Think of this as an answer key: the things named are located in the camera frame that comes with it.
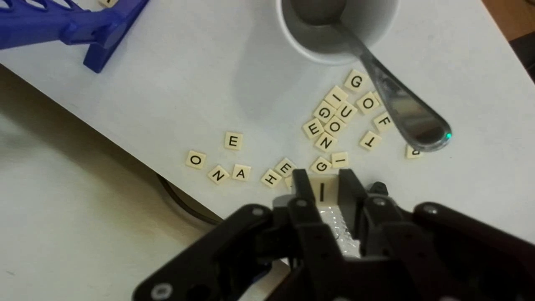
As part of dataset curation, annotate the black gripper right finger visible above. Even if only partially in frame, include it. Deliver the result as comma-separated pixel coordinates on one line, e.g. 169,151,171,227
338,170,535,301

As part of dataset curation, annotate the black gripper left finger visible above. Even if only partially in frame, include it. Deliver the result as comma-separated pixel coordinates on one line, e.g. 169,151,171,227
133,171,343,301

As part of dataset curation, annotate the letter tile i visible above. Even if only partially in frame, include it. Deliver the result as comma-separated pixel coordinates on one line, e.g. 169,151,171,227
325,86,348,109
312,178,338,206

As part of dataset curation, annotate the letter tile H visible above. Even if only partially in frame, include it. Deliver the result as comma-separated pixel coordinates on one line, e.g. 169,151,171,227
261,170,281,188

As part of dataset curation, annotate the letter tile A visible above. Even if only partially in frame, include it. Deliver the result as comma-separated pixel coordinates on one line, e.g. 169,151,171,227
233,165,251,183

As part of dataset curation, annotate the letter tile N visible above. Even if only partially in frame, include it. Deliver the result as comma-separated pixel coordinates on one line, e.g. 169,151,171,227
208,166,230,185

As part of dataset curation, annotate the letter tile E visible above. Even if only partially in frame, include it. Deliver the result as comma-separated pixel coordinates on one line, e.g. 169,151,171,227
225,133,243,151

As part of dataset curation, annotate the letter tile O left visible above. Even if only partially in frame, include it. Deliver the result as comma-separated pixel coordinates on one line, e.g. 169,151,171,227
186,151,206,170

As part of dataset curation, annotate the letter tile o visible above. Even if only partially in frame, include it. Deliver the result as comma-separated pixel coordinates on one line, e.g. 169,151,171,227
186,151,206,170
357,93,382,116

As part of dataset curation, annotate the letter tile T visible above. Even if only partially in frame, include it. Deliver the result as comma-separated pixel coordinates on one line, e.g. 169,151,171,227
360,131,382,151

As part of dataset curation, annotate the letter tile F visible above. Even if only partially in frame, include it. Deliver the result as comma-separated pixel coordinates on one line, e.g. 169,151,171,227
373,113,393,135

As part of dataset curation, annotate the letter tile O right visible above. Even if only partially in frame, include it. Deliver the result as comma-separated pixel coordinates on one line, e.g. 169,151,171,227
357,93,382,116

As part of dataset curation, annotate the letter tile G top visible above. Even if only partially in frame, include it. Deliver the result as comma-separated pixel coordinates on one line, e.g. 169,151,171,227
343,69,367,93

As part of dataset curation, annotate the metal spoon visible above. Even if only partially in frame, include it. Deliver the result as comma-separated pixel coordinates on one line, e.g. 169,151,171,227
290,0,454,153

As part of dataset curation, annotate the white table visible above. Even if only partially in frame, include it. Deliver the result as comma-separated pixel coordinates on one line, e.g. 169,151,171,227
2,0,535,240

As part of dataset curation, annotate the white mug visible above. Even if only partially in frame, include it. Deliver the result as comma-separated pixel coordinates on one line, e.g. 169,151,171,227
276,0,400,66

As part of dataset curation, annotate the blue connect four grid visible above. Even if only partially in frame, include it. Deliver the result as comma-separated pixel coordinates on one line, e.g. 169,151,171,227
0,0,149,74

